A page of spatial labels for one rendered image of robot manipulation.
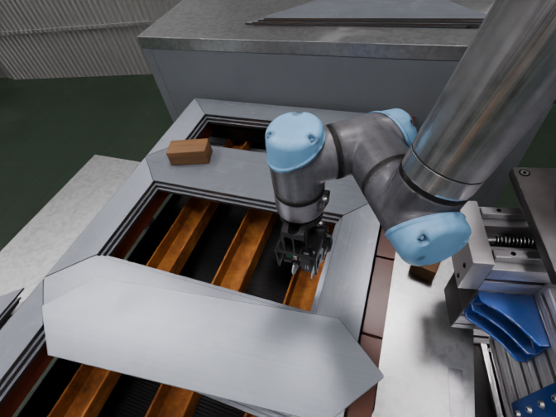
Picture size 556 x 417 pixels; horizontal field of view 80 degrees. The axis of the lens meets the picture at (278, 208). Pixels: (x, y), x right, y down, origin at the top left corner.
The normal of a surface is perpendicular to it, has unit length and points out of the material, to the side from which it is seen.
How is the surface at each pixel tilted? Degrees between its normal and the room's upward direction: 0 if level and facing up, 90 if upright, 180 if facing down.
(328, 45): 90
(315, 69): 90
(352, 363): 0
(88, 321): 0
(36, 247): 0
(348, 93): 90
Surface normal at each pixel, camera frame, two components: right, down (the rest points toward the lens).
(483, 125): -0.51, 0.54
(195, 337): -0.12, -0.64
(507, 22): -0.94, 0.08
